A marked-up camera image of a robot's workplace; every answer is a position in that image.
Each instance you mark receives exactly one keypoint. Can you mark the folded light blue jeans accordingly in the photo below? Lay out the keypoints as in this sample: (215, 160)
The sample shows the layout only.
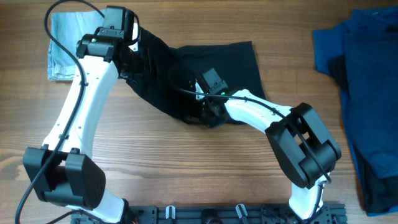
(68, 28)

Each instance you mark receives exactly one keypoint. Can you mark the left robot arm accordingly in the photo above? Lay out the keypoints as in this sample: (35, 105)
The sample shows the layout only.
(61, 170)

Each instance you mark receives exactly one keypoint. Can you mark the blue t-shirt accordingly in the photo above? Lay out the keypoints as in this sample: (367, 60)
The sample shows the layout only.
(368, 40)

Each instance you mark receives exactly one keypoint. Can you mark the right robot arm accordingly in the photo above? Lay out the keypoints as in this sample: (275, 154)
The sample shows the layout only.
(303, 146)

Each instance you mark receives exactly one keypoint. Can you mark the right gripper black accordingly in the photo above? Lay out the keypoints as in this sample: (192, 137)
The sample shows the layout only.
(212, 117)

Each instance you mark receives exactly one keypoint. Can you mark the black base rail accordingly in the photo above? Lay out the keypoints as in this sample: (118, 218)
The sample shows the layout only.
(202, 214)

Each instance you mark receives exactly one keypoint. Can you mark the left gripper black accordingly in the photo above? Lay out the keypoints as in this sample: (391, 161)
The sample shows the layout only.
(145, 66)

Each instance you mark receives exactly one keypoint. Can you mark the black garment under t-shirt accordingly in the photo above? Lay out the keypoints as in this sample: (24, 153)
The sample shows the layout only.
(377, 196)

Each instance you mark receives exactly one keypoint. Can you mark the black shorts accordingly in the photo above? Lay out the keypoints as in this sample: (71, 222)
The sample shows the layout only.
(167, 81)

